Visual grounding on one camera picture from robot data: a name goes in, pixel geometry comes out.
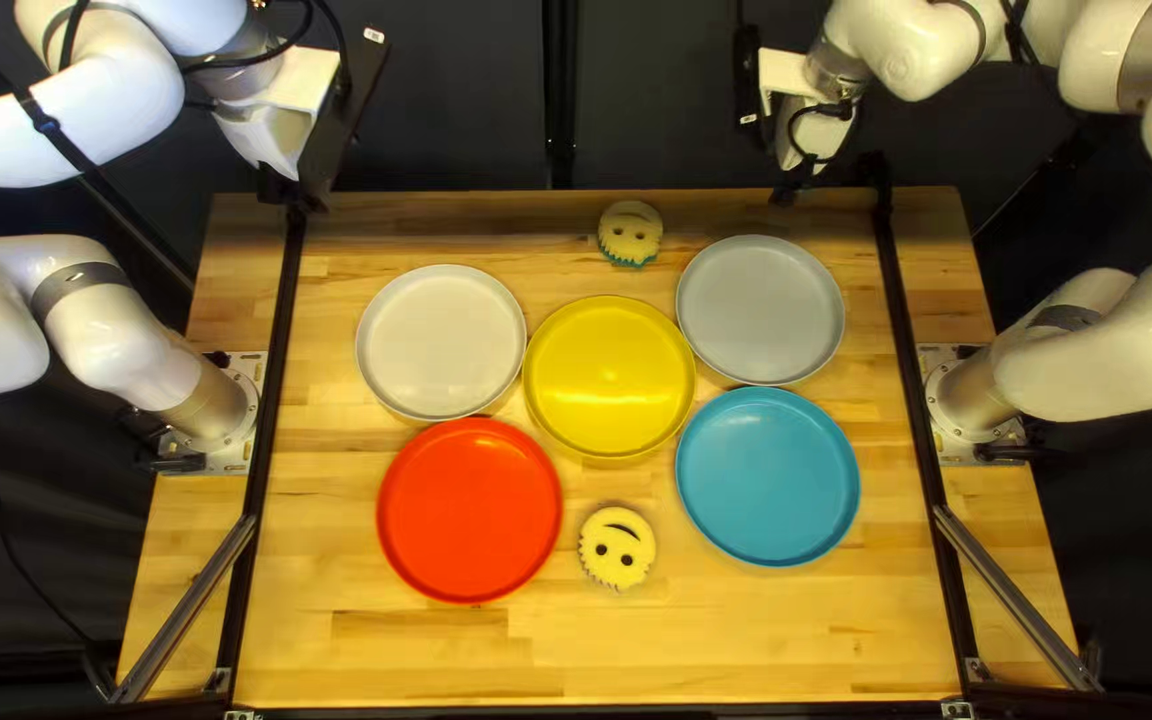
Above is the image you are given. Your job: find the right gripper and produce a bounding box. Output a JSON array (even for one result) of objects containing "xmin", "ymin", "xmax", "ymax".
[{"xmin": 757, "ymin": 46, "xmax": 864, "ymax": 178}]

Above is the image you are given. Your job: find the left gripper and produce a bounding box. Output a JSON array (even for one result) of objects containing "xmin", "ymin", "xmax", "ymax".
[{"xmin": 212, "ymin": 44, "xmax": 343, "ymax": 182}]

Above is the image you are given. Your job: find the yellow smiling face sponge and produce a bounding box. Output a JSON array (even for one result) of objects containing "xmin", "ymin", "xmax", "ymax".
[
  {"xmin": 597, "ymin": 200, "xmax": 665, "ymax": 269},
  {"xmin": 578, "ymin": 506, "xmax": 657, "ymax": 593}
]

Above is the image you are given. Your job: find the grey round plate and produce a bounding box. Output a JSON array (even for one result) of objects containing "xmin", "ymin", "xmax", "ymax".
[
  {"xmin": 355, "ymin": 263, "xmax": 528, "ymax": 423},
  {"xmin": 675, "ymin": 234, "xmax": 846, "ymax": 388}
]

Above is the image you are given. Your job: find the yellow round plate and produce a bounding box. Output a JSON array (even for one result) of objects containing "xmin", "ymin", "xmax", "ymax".
[{"xmin": 522, "ymin": 294, "xmax": 697, "ymax": 461}]

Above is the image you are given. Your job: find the teal round plate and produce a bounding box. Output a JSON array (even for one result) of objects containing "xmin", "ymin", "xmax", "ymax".
[{"xmin": 675, "ymin": 386, "xmax": 862, "ymax": 569}]

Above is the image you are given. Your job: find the orange round plate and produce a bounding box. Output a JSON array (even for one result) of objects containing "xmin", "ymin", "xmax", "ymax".
[{"xmin": 376, "ymin": 417, "xmax": 564, "ymax": 606}]

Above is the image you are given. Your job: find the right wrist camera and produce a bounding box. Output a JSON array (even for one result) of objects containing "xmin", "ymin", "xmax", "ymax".
[{"xmin": 732, "ymin": 24, "xmax": 769, "ymax": 133}]

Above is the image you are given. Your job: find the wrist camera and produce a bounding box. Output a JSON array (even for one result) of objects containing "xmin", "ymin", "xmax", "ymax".
[
  {"xmin": 732, "ymin": 24, "xmax": 769, "ymax": 133},
  {"xmin": 256, "ymin": 24, "xmax": 393, "ymax": 214}
]

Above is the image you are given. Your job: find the black cable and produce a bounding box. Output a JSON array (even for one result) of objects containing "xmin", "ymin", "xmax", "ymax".
[
  {"xmin": 174, "ymin": 0, "xmax": 353, "ymax": 103},
  {"xmin": 785, "ymin": 98, "xmax": 858, "ymax": 167}
]

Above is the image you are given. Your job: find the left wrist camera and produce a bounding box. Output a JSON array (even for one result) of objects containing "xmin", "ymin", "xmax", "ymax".
[{"xmin": 256, "ymin": 24, "xmax": 393, "ymax": 214}]

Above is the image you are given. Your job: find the black frame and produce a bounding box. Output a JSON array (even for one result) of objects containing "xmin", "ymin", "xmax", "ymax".
[{"xmin": 86, "ymin": 0, "xmax": 1109, "ymax": 720}]

